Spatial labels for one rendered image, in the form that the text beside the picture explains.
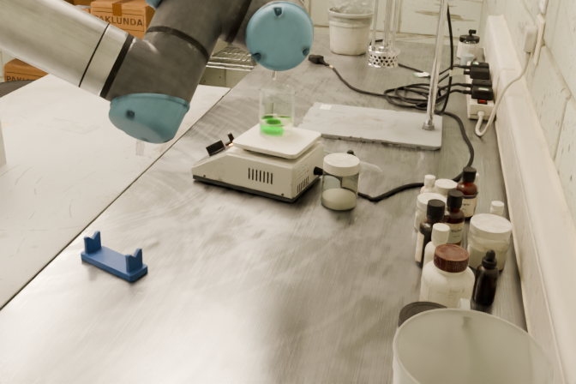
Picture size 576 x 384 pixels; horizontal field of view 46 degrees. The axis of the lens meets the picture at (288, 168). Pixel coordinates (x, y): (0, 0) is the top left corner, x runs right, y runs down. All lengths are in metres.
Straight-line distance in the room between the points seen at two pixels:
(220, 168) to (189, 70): 0.45
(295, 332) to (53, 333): 0.28
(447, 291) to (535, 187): 0.29
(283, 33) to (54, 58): 0.24
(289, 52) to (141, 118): 0.18
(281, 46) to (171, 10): 0.13
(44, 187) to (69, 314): 0.38
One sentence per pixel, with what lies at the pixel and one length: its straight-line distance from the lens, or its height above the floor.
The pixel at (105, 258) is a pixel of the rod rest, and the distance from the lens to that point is 0.98.
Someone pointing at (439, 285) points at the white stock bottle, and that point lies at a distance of 0.81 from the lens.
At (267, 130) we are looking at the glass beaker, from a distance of 1.16.
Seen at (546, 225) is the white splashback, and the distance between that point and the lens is 0.94.
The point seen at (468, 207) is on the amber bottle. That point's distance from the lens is 1.13.
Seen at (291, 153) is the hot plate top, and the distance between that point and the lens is 1.11.
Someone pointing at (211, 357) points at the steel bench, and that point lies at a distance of 0.81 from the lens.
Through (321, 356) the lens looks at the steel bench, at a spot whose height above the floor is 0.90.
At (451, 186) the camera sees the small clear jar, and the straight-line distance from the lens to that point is 1.16.
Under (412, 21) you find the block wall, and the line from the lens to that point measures 3.51.
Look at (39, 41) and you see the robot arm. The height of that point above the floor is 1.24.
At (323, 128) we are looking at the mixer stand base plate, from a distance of 1.45.
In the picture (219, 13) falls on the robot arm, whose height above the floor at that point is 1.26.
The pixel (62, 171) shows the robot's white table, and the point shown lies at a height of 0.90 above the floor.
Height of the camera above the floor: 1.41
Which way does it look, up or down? 24 degrees down
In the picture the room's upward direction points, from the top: 2 degrees clockwise
